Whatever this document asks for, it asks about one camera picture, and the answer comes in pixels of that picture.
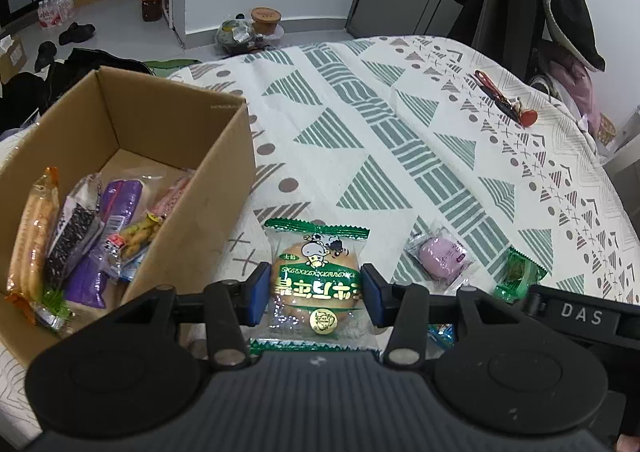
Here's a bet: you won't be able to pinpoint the blue snack packet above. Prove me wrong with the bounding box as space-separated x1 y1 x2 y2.
428 324 457 350

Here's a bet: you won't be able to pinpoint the purple pastry packet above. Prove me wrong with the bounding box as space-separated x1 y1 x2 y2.
405 224 475 293

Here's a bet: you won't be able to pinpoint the green bun snack packet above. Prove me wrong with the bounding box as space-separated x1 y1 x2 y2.
248 218 378 356

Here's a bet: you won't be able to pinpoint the dark green snack packet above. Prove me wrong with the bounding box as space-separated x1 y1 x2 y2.
492 248 548 305

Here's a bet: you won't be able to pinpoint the purple snack packet in box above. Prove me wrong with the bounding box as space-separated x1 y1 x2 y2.
65 179 143 309

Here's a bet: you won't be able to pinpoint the patterned white green bedspread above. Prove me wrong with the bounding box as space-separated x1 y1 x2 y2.
0 34 640 450

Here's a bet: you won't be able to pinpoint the black seed snack packet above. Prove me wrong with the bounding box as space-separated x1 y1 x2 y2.
44 174 102 288

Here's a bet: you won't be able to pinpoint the orange biscuit stick packet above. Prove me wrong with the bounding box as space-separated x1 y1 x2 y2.
6 167 60 324

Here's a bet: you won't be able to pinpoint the cardboard box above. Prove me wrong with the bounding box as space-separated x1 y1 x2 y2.
1 68 256 365

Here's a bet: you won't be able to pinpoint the green dinosaur plush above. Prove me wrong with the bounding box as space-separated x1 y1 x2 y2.
144 59 201 78

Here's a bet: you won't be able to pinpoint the pink garment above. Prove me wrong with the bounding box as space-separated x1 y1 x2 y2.
538 40 601 137

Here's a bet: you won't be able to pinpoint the plastic bag of trash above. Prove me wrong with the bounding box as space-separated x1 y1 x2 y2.
214 13 284 56

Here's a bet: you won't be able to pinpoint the instant noodle cup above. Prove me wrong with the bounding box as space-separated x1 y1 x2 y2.
250 7 282 36

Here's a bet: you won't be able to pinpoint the black clothes on floor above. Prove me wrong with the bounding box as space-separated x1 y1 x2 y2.
1 48 153 138

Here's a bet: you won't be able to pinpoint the black shoe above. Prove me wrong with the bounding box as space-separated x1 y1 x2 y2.
58 22 96 46

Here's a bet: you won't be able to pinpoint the black jacket on chair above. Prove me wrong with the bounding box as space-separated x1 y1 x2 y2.
447 0 605 80

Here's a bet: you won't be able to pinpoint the water bottle pack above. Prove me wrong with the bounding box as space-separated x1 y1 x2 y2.
37 0 75 30

